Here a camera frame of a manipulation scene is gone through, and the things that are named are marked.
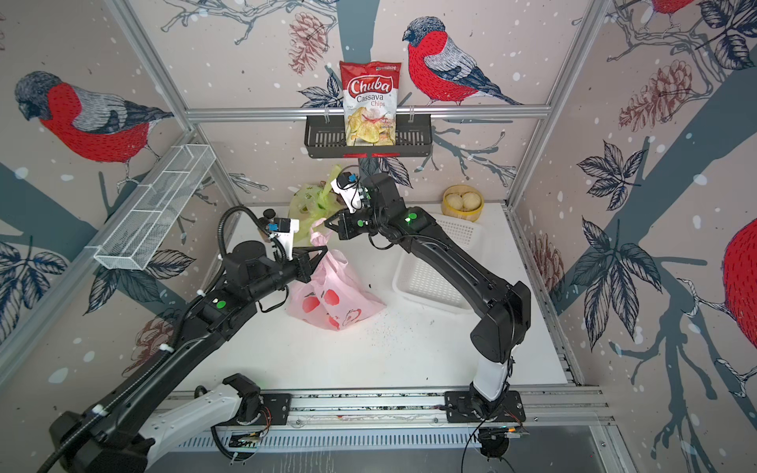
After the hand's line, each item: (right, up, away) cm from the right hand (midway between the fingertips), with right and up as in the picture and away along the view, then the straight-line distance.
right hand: (325, 224), depth 71 cm
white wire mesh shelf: (-48, -2, +2) cm, 48 cm away
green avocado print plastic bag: (-9, +8, +27) cm, 29 cm away
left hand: (+2, -5, -2) cm, 6 cm away
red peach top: (+2, -18, -1) cm, 18 cm away
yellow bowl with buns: (+45, +10, +43) cm, 63 cm away
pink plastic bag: (+7, -20, +5) cm, 22 cm away
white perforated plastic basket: (+26, -18, +28) cm, 42 cm away
